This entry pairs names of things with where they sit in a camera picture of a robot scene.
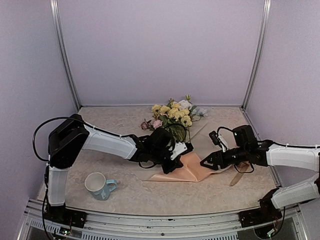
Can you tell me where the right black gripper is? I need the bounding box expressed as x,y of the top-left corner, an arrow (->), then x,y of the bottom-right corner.
200,145 -> 249,171

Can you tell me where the pink beige wrapping paper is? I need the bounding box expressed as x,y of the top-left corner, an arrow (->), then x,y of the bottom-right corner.
147,122 -> 226,183

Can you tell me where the beige ribbon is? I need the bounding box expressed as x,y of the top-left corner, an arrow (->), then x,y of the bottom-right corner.
229,162 -> 250,187

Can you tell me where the pink fake rose stem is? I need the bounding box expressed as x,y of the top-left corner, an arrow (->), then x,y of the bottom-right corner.
140,119 -> 163,131

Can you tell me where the yellow fake flower stem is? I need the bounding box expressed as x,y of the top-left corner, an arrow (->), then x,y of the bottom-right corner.
151,101 -> 193,142

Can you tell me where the blue fake flower stem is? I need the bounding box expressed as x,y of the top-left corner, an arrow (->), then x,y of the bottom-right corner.
192,107 -> 210,122

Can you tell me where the white fake rose stem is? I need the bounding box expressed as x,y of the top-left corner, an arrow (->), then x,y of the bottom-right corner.
172,94 -> 197,112

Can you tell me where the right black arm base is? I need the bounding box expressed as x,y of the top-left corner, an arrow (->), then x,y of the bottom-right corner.
238,199 -> 283,228

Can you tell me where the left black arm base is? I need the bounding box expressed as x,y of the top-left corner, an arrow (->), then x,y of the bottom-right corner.
43,207 -> 87,229

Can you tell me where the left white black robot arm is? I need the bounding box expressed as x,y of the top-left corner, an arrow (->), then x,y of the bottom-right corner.
47,114 -> 187,223

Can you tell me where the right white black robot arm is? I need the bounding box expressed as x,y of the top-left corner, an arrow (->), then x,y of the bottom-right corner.
200,125 -> 320,222

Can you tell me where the blue white ceramic mug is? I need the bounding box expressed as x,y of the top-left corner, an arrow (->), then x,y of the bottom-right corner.
84,172 -> 117,201

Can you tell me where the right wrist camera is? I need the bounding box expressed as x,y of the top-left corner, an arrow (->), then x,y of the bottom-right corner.
208,131 -> 229,152

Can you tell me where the front aluminium rail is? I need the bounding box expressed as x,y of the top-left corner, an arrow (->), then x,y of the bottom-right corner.
17,197 -> 308,240

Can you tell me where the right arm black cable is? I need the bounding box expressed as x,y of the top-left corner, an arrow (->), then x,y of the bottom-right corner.
274,141 -> 320,151

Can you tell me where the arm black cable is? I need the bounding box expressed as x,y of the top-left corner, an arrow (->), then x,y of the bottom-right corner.
32,116 -> 76,162
274,141 -> 320,151

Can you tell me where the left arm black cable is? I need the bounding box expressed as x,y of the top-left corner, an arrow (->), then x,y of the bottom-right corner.
32,116 -> 76,162

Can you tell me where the right aluminium frame post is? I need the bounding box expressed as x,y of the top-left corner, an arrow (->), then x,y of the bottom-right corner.
241,0 -> 272,112

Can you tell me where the aluminium frame post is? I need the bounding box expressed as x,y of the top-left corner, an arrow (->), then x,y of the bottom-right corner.
241,0 -> 272,112
50,0 -> 82,111

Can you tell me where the left aluminium frame post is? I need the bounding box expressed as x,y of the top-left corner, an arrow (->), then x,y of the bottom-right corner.
50,0 -> 82,111

